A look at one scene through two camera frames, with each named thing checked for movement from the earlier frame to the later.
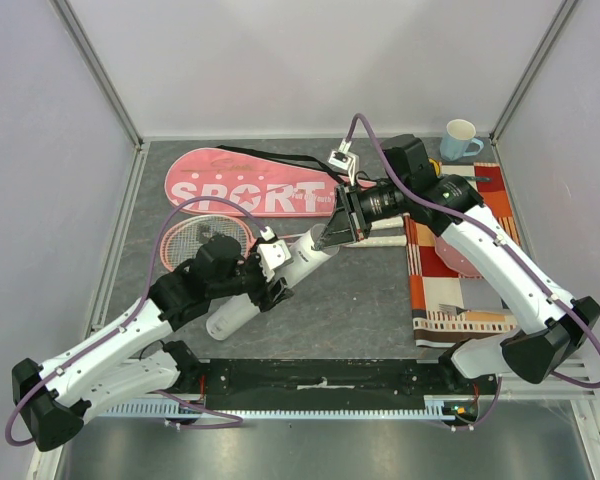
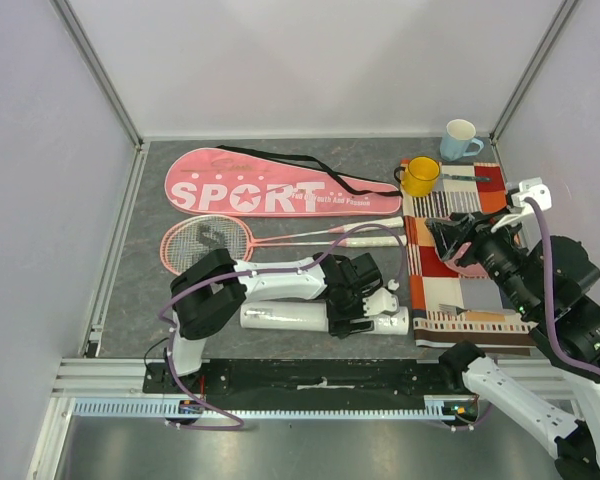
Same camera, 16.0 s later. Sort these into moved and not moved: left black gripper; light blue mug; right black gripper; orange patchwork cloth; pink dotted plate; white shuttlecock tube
Moved: left black gripper; white shuttlecock tube; right black gripper
Not moved: orange patchwork cloth; pink dotted plate; light blue mug
